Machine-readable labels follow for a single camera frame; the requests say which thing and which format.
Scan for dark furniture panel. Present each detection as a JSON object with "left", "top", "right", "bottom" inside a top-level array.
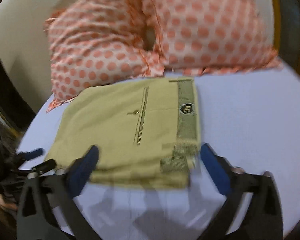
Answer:
[{"left": 0, "top": 61, "right": 36, "bottom": 132}]

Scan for left polka dot pillow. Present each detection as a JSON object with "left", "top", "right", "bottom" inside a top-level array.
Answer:
[{"left": 44, "top": 0, "right": 165, "bottom": 110}]

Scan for right polka dot pillow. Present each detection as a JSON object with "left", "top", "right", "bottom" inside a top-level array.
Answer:
[{"left": 138, "top": 0, "right": 280, "bottom": 76}]

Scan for khaki pants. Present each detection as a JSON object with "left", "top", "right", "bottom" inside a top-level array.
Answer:
[{"left": 46, "top": 78, "right": 201, "bottom": 190}]

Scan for white bed sheet mattress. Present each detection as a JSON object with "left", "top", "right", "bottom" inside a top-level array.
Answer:
[{"left": 16, "top": 67, "right": 300, "bottom": 240}]

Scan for person's hand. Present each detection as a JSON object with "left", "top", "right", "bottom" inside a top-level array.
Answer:
[{"left": 0, "top": 194, "right": 18, "bottom": 211}]

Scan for polka dot pillow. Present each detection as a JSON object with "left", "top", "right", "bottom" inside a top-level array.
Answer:
[
  {"left": 138, "top": 0, "right": 280, "bottom": 76},
  {"left": 44, "top": 0, "right": 165, "bottom": 110}
]

